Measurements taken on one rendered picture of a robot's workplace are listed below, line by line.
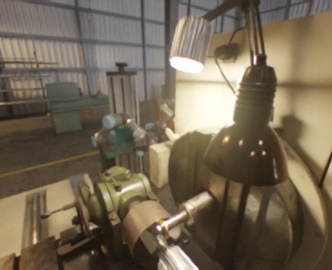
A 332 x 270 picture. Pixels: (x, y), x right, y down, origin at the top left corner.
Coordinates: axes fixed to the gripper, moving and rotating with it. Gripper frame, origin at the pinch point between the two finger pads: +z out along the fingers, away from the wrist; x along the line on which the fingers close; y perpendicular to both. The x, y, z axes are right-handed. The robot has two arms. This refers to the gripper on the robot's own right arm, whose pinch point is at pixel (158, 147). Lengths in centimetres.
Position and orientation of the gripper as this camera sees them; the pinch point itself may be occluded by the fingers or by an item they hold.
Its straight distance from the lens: 111.4
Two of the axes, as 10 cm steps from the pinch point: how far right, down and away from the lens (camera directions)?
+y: 8.2, -2.0, 5.4
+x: 0.0, 9.4, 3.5
